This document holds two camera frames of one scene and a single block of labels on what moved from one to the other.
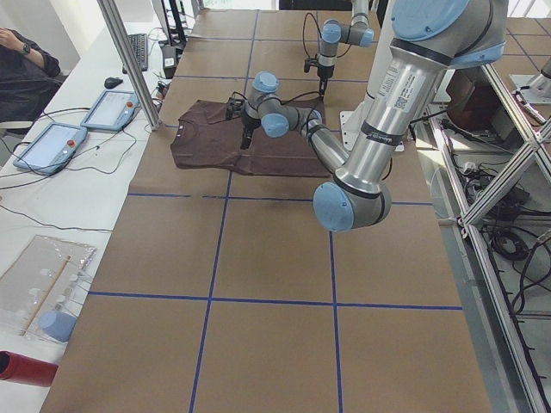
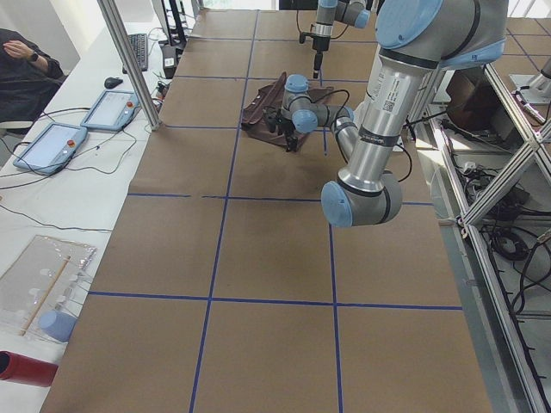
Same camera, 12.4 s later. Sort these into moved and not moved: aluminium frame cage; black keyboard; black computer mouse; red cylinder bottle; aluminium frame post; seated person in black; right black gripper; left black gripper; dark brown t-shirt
Moved: left black gripper; right black gripper; dark brown t-shirt
Not moved: seated person in black; black computer mouse; aluminium frame post; black keyboard; aluminium frame cage; red cylinder bottle
